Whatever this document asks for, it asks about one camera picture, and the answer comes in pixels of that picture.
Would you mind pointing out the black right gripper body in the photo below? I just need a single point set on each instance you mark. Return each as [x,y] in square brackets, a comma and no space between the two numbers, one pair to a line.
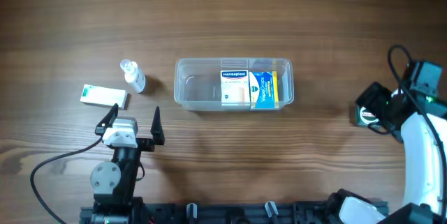
[378,99]

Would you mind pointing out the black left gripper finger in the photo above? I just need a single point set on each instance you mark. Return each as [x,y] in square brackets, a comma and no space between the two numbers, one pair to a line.
[156,128]
[109,118]

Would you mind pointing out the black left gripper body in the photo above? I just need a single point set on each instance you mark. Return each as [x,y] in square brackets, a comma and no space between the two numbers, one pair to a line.
[142,144]

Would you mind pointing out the white Hansaplast plaster box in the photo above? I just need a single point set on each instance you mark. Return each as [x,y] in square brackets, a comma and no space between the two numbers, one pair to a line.
[235,88]

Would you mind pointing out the blue yellow VapoDrops packet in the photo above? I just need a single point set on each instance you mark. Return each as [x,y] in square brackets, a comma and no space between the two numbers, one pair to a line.
[264,90]

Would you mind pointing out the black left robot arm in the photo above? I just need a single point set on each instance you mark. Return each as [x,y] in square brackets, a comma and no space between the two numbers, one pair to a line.
[114,181]

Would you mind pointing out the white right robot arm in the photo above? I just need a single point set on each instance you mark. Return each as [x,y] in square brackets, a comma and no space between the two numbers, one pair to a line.
[414,116]

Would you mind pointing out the clear plastic container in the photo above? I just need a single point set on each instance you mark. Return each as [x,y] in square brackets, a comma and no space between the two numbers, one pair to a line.
[198,81]

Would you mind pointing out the white green medicine box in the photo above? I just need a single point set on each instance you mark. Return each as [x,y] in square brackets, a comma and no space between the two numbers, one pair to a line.
[102,96]

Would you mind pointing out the white dropper bottle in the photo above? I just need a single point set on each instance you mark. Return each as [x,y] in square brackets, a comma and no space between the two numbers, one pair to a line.
[133,75]

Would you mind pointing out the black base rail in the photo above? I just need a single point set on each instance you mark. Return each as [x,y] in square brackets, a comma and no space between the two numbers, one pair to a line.
[293,213]

